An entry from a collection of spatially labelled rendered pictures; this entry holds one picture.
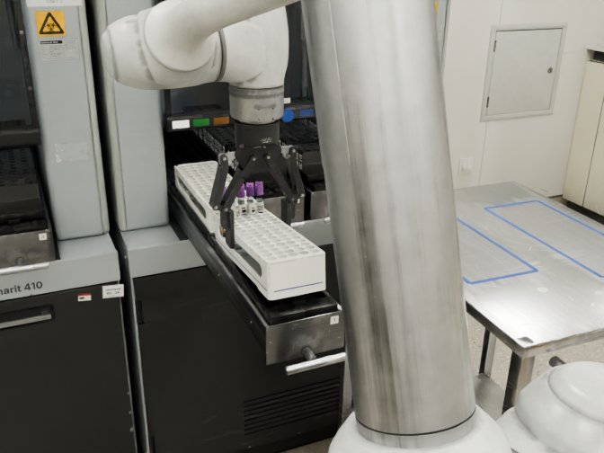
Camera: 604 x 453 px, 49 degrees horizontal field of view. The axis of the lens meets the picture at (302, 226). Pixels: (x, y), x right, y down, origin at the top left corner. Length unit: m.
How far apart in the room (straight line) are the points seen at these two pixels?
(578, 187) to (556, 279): 2.58
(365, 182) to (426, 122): 0.06
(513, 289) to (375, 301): 0.67
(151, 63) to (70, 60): 0.47
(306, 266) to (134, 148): 0.59
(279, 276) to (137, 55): 0.38
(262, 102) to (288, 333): 0.37
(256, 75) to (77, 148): 0.54
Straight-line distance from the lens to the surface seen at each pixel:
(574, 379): 0.69
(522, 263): 1.26
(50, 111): 1.45
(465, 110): 3.27
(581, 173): 3.76
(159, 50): 0.96
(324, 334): 1.08
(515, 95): 3.44
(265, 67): 1.06
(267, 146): 1.13
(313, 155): 1.61
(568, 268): 1.27
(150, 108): 1.47
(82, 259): 1.46
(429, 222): 0.50
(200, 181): 1.47
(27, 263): 1.45
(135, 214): 1.54
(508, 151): 3.51
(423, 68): 0.50
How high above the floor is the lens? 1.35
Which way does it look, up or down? 23 degrees down
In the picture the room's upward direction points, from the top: 1 degrees clockwise
